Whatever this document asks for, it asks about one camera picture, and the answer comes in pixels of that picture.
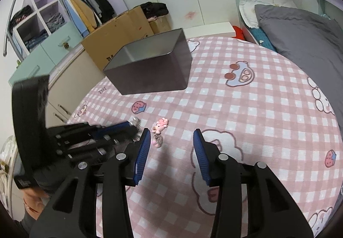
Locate mint green drawer cabinet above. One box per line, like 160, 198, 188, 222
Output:
9, 22, 83, 85

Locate teal bed sheet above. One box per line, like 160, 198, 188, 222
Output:
249, 27, 277, 52

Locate white board on box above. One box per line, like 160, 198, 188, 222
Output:
184, 22, 236, 38

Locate grey metal tin box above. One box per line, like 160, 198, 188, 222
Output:
104, 28, 193, 95

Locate large cardboard box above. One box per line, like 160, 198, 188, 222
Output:
81, 6, 153, 70

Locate small cardboard box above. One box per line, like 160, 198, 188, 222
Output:
149, 16, 172, 34

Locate red storage box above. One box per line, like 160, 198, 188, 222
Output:
233, 26, 246, 41

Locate person left hand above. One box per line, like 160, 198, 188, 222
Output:
21, 186, 50, 220

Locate pink checkered tablecloth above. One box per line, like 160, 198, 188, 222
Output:
69, 37, 342, 237

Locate hanging clothes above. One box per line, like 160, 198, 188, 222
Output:
60, 0, 116, 38

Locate small silver clasp chain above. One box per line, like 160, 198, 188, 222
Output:
129, 117, 143, 139

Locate white pillow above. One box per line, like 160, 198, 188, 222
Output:
239, 0, 268, 28

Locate pink charm keychain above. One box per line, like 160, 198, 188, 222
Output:
151, 117, 168, 148

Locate grey bed duvet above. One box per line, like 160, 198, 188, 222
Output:
255, 4, 342, 130

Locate cream lower cabinet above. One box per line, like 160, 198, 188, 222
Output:
45, 46, 105, 127

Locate black bag on box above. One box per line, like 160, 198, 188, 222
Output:
140, 2, 169, 19

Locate purple cubby shelf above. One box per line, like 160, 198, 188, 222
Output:
7, 0, 82, 63

